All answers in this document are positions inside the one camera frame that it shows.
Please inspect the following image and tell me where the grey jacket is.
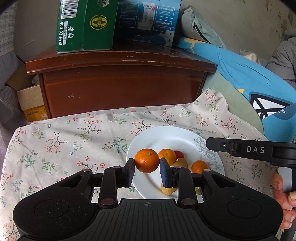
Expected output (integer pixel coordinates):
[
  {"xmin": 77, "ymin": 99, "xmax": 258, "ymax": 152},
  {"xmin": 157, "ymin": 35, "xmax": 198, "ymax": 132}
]
[{"xmin": 266, "ymin": 28, "xmax": 296, "ymax": 89}]

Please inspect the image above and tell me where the green jujube fruit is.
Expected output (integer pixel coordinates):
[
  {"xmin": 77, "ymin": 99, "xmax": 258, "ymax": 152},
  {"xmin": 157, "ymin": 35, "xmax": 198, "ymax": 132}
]
[{"xmin": 195, "ymin": 187, "xmax": 201, "ymax": 195}]

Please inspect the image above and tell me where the floral tablecloth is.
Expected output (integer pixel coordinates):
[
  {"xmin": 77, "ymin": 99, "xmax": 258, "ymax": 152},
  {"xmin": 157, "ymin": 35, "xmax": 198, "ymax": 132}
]
[{"xmin": 1, "ymin": 89, "xmax": 265, "ymax": 240}]

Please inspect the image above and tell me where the small orange tangerine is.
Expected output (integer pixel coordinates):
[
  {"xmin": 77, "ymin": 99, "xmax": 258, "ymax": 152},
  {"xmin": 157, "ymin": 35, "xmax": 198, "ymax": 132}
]
[{"xmin": 191, "ymin": 160, "xmax": 208, "ymax": 174}]

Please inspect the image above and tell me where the person's right hand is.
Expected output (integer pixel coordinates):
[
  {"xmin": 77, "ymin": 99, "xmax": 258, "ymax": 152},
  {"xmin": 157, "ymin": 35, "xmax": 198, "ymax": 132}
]
[{"xmin": 271, "ymin": 170, "xmax": 296, "ymax": 230}]

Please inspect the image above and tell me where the brown longan fruit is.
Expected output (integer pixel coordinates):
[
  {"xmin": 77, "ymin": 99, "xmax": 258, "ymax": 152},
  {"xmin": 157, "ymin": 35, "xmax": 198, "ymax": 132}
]
[{"xmin": 172, "ymin": 158, "xmax": 188, "ymax": 168}]

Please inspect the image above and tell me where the red cherry tomato on plate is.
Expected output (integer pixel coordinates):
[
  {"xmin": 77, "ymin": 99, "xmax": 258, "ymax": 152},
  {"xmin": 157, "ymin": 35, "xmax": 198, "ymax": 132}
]
[{"xmin": 174, "ymin": 150, "xmax": 185, "ymax": 159}]

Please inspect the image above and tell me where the dark wooden nightstand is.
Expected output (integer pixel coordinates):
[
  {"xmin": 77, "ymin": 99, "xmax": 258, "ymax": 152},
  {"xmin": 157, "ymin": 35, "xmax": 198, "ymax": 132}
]
[{"xmin": 26, "ymin": 43, "xmax": 217, "ymax": 118}]

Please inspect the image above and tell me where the blue shark plush pillow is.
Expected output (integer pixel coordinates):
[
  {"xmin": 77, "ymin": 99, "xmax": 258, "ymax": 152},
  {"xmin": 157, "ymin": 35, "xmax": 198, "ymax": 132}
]
[{"xmin": 176, "ymin": 37, "xmax": 295, "ymax": 143}]

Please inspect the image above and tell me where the grey green pillow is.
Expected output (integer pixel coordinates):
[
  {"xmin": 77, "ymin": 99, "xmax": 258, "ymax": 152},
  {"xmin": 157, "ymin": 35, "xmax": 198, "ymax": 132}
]
[{"xmin": 181, "ymin": 6, "xmax": 227, "ymax": 49}]

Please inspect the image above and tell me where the white floral plate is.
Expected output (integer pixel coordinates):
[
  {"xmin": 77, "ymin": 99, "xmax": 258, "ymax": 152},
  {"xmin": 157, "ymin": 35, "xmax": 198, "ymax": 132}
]
[{"xmin": 126, "ymin": 126, "xmax": 225, "ymax": 199}]

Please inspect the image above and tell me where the blue milk carton box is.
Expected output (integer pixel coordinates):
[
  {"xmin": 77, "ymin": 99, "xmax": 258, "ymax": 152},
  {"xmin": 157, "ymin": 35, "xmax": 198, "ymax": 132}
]
[{"xmin": 113, "ymin": 0, "xmax": 182, "ymax": 49}]

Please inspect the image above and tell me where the green milk carton box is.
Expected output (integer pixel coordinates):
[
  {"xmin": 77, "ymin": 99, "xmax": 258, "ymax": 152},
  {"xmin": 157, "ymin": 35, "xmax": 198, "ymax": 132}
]
[{"xmin": 56, "ymin": 0, "xmax": 119, "ymax": 54}]

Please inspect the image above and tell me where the cardboard box on floor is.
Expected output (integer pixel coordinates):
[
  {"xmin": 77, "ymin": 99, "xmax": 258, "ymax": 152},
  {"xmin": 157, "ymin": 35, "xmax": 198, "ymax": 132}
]
[{"xmin": 17, "ymin": 85, "xmax": 48, "ymax": 122}]

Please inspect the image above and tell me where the checked grey fabric cover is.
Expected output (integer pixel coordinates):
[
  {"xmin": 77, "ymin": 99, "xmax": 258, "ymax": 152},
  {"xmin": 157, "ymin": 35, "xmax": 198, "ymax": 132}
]
[{"xmin": 0, "ymin": 3, "xmax": 25, "ymax": 163}]

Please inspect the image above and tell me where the large orange tangerine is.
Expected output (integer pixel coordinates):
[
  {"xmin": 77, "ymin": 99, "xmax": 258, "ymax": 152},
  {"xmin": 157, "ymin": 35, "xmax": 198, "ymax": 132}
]
[{"xmin": 134, "ymin": 149, "xmax": 159, "ymax": 173}]

